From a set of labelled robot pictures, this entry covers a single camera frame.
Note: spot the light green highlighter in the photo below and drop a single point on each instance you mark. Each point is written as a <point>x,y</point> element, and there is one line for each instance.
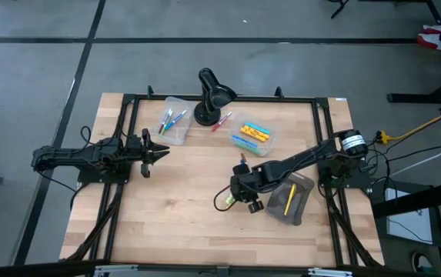
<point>228,200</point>

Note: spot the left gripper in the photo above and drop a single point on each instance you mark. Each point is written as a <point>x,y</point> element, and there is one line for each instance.
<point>143,152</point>

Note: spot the thick yellow highlighter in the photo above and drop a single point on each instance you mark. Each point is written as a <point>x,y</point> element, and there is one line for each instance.
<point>260,133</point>
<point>251,135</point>

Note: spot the smoky grey plastic bin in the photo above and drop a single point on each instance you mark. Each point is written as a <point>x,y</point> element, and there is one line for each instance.
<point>278,204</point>

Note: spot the black aluminium rig frame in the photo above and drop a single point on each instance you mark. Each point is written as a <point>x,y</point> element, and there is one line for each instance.
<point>301,99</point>

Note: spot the pink marker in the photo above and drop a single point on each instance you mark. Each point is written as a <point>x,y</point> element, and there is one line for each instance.
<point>220,122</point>

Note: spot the slim yellow highlighter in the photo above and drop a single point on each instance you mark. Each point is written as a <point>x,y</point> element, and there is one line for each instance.
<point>290,199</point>

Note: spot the blue highlighter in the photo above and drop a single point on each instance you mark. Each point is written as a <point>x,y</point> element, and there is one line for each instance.
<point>244,141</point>
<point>258,128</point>

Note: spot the thin blue marker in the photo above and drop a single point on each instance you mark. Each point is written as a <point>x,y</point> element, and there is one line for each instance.
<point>178,118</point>

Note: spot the white flat box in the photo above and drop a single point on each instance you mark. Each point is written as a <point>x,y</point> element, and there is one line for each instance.
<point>405,223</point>

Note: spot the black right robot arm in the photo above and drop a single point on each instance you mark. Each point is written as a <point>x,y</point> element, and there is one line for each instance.
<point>301,157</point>

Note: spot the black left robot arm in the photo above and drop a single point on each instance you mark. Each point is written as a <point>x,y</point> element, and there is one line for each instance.
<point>70,155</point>

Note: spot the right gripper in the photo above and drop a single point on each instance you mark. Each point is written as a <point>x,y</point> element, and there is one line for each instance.
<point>243,186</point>

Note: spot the black gooseneck desk lamp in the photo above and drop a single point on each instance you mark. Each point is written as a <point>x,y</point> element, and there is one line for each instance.
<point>214,96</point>

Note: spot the person's shoe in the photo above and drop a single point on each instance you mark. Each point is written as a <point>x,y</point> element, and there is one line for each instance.
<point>431,38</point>

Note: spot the thin green marker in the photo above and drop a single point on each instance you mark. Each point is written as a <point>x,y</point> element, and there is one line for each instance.
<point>165,129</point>

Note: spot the clear plastic bin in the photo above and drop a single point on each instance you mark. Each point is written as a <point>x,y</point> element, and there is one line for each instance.
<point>181,136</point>
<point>272,144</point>

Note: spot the black desk leg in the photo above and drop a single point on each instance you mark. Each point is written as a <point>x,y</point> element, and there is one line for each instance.
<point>416,98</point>

